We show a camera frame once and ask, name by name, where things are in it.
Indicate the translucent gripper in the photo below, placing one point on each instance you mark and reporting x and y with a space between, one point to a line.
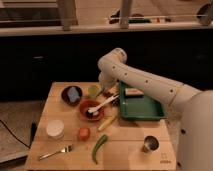
106 82

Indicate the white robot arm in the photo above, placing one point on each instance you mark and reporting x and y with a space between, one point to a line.
195 146

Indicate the green plastic tray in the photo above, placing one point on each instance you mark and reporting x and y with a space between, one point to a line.
139 107

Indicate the white lidded cup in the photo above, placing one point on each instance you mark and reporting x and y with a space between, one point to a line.
55 129

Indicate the orange bowl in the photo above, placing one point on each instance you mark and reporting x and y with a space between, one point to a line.
83 111

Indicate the metal cup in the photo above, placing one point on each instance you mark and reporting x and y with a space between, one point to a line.
151 143

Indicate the green plastic cup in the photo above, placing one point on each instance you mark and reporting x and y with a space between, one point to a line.
93 91

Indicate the blue sponge in bowl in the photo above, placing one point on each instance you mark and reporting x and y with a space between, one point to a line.
73 94

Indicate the dark bowl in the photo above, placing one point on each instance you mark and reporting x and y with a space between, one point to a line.
65 97

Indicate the silver fork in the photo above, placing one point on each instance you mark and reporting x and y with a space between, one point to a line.
66 149

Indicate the yellow corn stick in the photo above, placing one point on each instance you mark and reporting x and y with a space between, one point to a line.
106 123

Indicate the orange tomato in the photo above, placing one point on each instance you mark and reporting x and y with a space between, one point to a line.
83 133

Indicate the brown dried fruit pile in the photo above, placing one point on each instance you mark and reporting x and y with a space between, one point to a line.
107 94

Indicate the tan sponge block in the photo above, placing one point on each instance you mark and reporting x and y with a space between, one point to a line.
132 92

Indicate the green chili pepper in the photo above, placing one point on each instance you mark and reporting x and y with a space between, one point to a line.
98 144

